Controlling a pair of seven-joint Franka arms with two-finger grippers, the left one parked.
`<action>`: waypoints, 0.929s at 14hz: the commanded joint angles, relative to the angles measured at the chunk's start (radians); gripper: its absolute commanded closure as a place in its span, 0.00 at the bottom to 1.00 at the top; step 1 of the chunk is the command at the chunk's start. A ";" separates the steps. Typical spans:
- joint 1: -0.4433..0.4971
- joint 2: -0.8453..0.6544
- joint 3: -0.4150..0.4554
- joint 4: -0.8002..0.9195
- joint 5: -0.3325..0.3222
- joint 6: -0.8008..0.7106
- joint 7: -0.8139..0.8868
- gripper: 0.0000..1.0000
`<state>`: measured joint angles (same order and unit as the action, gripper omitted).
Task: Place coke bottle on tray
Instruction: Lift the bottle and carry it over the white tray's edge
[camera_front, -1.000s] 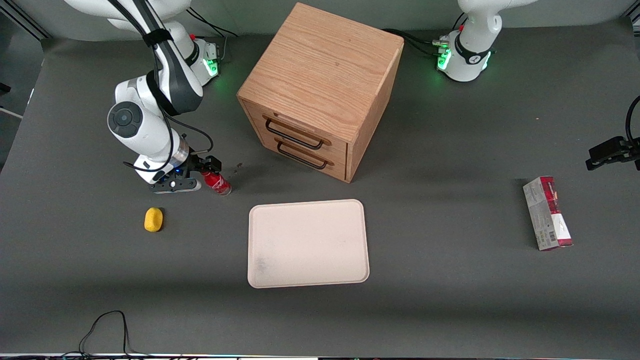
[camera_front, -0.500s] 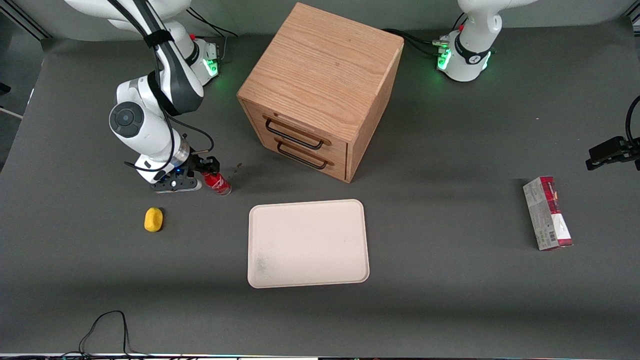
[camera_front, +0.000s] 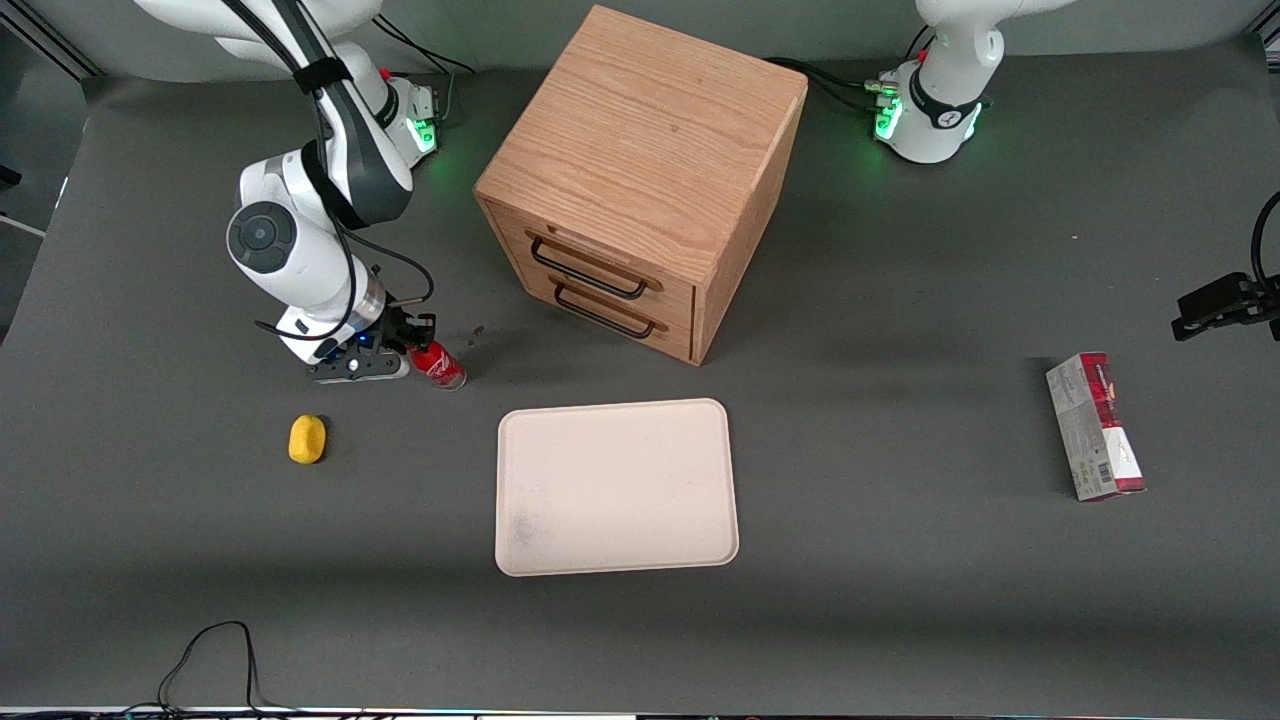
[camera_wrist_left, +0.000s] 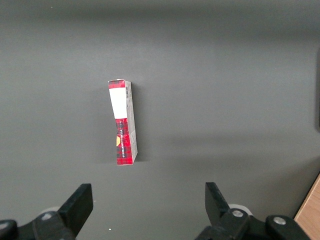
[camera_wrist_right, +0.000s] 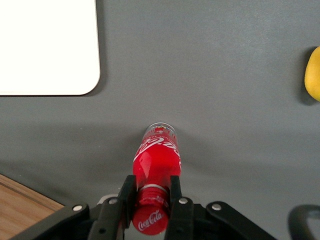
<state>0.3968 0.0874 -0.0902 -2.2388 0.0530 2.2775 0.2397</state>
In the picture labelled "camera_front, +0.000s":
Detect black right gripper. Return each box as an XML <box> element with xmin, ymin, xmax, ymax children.
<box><xmin>364</xmin><ymin>305</ymin><xmax>438</xmax><ymax>354</ymax></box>

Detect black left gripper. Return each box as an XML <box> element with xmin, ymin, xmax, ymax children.
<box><xmin>1171</xmin><ymin>272</ymin><xmax>1280</xmax><ymax>343</ymax></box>

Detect red coke bottle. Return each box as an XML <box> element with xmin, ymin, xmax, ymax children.
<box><xmin>410</xmin><ymin>340</ymin><xmax>468</xmax><ymax>392</ymax></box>

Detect beige plastic tray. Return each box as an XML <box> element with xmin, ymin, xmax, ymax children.
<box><xmin>495</xmin><ymin>398</ymin><xmax>741</xmax><ymax>578</ymax></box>

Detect wooden drawer front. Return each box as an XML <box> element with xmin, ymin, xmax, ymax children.
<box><xmin>488</xmin><ymin>203</ymin><xmax>699</xmax><ymax>326</ymax></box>
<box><xmin>503</xmin><ymin>260</ymin><xmax>697</xmax><ymax>363</ymax></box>

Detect yellow lemon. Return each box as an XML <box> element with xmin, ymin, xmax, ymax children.
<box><xmin>288</xmin><ymin>414</ymin><xmax>328</xmax><ymax>465</ymax></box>

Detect red and grey carton box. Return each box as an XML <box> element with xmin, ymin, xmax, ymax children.
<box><xmin>1045</xmin><ymin>351</ymin><xmax>1147</xmax><ymax>502</ymax></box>

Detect wooden drawer cabinet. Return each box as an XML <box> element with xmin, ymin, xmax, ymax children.
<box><xmin>473</xmin><ymin>5</ymin><xmax>809</xmax><ymax>367</ymax></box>

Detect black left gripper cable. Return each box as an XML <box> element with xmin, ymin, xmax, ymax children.
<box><xmin>1251</xmin><ymin>190</ymin><xmax>1280</xmax><ymax>293</ymax></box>

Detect black metal drawer handle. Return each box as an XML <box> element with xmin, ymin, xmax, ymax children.
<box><xmin>526</xmin><ymin>232</ymin><xmax>663</xmax><ymax>301</ymax></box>
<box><xmin>550</xmin><ymin>277</ymin><xmax>669</xmax><ymax>341</ymax></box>

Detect black right base cables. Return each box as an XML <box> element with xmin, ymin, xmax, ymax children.
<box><xmin>372</xmin><ymin>18</ymin><xmax>477</xmax><ymax>127</ymax></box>

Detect black base cables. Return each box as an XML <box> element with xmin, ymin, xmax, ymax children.
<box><xmin>765</xmin><ymin>25</ymin><xmax>936</xmax><ymax>116</ymax></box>
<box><xmin>372</xmin><ymin>18</ymin><xmax>477</xmax><ymax>127</ymax></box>

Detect black looped table cable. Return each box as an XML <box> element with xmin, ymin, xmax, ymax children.
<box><xmin>156</xmin><ymin>620</ymin><xmax>273</xmax><ymax>715</ymax></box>

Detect black left base cables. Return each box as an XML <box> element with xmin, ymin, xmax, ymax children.
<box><xmin>765</xmin><ymin>25</ymin><xmax>936</xmax><ymax>116</ymax></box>

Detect aluminium frame rail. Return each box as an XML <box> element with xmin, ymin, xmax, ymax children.
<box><xmin>0</xmin><ymin>0</ymin><xmax>103</xmax><ymax>81</ymax></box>

